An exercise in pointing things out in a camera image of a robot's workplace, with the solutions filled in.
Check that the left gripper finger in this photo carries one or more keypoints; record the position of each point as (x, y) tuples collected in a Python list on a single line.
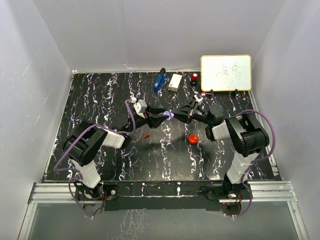
[(156, 120), (155, 111)]

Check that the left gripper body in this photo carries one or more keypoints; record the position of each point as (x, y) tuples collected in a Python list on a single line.
[(140, 121)]

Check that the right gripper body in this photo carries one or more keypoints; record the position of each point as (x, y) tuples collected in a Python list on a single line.
[(197, 114)]

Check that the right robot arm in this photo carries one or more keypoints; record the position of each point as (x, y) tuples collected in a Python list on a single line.
[(247, 135)]

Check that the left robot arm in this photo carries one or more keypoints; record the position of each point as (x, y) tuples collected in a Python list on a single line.
[(83, 144)]

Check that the blue stapler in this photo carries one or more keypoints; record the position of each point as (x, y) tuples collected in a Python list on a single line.
[(160, 79)]

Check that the white and green box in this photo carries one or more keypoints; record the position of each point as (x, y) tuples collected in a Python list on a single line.
[(174, 83)]

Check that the red button device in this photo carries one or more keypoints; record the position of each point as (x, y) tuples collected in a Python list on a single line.
[(194, 79)]

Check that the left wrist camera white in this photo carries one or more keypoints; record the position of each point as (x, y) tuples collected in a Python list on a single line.
[(139, 106)]

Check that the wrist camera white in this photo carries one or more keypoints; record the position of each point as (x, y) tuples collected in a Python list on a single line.
[(139, 106), (199, 97)]

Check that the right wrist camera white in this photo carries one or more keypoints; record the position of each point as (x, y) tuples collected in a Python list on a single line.
[(199, 97)]

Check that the white whiteboard with wooden frame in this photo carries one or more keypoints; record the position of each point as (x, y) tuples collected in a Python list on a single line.
[(226, 73)]

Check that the aluminium frame rail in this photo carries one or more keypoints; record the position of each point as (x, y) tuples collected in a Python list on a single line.
[(163, 195)]

